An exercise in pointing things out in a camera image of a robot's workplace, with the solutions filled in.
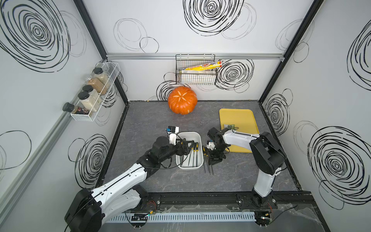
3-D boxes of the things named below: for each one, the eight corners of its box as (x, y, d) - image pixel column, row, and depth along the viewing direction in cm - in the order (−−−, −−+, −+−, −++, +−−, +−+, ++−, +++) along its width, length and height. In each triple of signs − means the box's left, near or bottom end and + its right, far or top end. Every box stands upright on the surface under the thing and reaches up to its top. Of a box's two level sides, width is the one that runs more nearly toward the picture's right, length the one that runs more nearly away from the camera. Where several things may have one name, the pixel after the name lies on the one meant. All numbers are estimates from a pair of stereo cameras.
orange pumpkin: (167, 113, 114) (165, 99, 102) (176, 98, 125) (175, 84, 114) (189, 120, 110) (189, 106, 98) (196, 103, 121) (197, 89, 109)
